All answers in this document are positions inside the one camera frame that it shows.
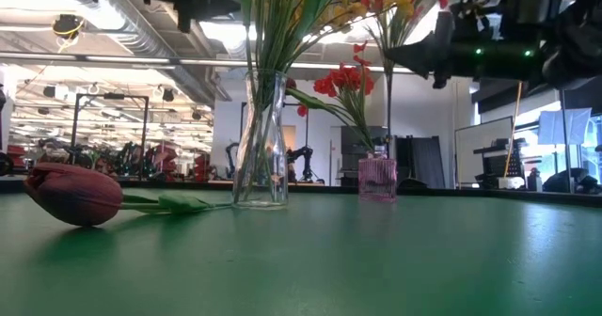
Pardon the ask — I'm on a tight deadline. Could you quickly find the black monitor cabinet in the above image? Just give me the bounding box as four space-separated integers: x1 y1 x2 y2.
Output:
339 125 391 188

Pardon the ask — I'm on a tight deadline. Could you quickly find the black equipment rack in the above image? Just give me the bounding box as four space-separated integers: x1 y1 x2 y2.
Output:
472 138 527 190

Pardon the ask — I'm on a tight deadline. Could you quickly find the black rounded bag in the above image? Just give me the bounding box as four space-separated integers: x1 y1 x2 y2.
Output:
543 167 601 194

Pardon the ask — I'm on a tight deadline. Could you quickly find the black panel screen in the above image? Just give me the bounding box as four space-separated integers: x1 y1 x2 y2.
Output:
394 135 447 190

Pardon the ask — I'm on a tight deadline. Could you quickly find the white softbox panel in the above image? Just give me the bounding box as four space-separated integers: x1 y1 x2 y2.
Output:
537 107 593 147

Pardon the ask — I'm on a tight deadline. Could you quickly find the black ceiling camera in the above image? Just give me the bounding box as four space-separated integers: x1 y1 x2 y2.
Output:
51 13 85 40

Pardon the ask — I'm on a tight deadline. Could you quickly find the small white box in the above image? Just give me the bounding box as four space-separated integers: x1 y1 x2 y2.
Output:
497 176 527 190

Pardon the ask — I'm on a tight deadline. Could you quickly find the long LED light bar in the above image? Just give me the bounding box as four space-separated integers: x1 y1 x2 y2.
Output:
0 51 415 75

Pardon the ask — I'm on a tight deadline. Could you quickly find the yellow flower bunch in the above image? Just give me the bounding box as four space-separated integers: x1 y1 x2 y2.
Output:
232 0 418 204

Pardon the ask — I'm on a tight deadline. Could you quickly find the clear glass vase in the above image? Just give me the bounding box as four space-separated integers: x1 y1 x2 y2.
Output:
232 69 291 210

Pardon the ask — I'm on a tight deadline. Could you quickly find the yellow cord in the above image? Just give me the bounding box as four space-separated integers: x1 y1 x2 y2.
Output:
504 81 524 180

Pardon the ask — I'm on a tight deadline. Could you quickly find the black light stand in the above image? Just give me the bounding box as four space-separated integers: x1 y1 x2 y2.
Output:
556 88 574 188

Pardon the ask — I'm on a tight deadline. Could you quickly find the pink ribbed glass vase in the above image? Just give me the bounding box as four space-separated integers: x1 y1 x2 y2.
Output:
356 151 399 203

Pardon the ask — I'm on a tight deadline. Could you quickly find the gray bottle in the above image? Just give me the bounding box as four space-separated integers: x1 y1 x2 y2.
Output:
526 167 543 193

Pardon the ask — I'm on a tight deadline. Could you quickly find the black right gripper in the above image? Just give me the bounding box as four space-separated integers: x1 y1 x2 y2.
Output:
383 8 515 90

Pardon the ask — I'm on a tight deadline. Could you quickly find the whiteboard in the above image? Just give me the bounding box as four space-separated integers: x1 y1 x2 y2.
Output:
453 115 515 189

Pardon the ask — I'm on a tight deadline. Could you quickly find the black rig frame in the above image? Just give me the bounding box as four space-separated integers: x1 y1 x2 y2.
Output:
239 100 311 185
70 92 151 166

